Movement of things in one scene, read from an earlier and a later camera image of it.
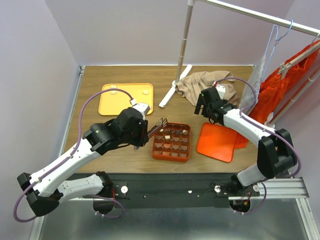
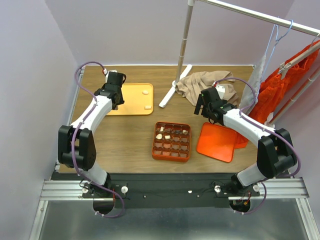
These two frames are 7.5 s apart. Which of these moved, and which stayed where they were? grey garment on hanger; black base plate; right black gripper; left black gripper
Moved: left black gripper
Stayed: right black gripper; grey garment on hanger; black base plate
